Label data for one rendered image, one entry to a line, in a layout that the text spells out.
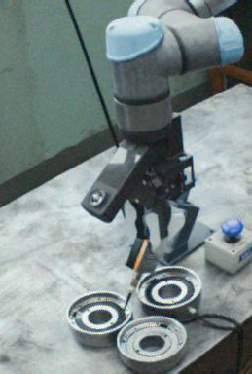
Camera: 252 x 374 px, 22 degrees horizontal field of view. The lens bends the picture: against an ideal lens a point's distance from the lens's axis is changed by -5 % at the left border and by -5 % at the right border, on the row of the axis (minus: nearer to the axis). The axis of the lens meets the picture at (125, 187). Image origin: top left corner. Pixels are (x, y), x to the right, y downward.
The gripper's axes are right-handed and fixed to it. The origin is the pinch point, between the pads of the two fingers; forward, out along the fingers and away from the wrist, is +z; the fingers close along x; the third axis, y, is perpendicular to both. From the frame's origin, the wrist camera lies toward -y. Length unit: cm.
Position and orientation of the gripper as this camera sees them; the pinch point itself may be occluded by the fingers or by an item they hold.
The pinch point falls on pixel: (147, 248)
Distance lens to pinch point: 99.9
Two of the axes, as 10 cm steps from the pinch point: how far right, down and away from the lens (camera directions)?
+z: 1.1, 8.4, 5.4
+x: -6.7, -3.4, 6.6
